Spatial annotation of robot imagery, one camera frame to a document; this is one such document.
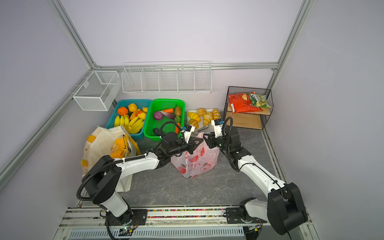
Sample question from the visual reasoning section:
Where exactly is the striped toy bread loaf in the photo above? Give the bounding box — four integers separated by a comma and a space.
187, 112, 201, 123

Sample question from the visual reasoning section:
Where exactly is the green snack bag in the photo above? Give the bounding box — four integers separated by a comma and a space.
248, 92, 271, 108

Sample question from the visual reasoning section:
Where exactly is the white canvas tote bag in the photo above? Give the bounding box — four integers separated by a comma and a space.
81, 126, 141, 175

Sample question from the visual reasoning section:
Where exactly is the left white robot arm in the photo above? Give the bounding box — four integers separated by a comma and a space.
76, 125, 204, 225

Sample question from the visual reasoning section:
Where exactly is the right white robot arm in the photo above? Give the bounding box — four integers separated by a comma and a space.
203, 117, 308, 235

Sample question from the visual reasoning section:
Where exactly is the striped toy bread roll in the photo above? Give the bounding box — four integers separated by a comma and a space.
189, 119, 199, 129

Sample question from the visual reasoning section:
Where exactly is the black wire snack rack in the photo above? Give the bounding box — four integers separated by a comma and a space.
224, 86, 274, 130

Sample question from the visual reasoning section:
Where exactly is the green plastic basket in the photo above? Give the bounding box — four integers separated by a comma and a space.
144, 99, 186, 141

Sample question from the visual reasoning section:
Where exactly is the brown toy potato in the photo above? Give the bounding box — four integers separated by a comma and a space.
174, 106, 182, 117

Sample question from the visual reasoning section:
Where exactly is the white mesh wall basket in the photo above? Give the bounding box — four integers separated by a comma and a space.
73, 70, 122, 112

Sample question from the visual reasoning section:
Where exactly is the toy bread bun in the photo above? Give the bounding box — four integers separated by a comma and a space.
197, 108, 207, 116

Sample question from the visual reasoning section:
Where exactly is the toy croissant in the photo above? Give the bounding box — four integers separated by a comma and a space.
203, 112, 214, 127

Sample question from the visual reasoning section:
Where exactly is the pink plastic grocery bag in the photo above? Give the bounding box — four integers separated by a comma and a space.
171, 140, 220, 179

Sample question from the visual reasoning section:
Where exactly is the white wire wall shelf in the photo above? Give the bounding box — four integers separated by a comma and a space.
122, 61, 213, 93

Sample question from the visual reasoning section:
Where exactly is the yellow-orange toy citrus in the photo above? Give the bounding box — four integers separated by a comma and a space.
128, 103, 138, 113

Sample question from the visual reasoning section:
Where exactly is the yellow snack bag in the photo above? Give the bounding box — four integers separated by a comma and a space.
110, 135, 132, 159

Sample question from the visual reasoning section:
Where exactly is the white bread tray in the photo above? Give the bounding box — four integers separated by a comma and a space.
187, 108, 222, 132

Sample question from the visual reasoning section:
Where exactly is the yellow toy banana bunch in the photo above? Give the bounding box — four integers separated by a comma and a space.
113, 116, 145, 134

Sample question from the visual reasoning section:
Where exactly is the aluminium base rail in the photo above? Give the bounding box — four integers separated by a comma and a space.
53, 204, 313, 229

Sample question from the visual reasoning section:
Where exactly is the yellow toy lemon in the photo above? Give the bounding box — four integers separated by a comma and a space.
138, 112, 147, 120

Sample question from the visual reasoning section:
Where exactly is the orange toy tangerine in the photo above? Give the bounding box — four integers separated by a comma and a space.
117, 107, 129, 116

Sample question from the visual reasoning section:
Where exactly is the red chip bag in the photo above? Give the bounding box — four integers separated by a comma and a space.
229, 93, 263, 113

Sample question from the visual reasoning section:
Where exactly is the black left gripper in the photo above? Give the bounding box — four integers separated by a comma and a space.
169, 136, 204, 157

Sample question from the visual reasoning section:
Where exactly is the orange toy carrot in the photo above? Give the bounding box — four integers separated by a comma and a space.
175, 123, 181, 135
163, 108, 174, 114

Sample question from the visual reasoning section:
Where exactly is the teal plastic basket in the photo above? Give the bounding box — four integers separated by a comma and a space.
106, 99, 152, 140

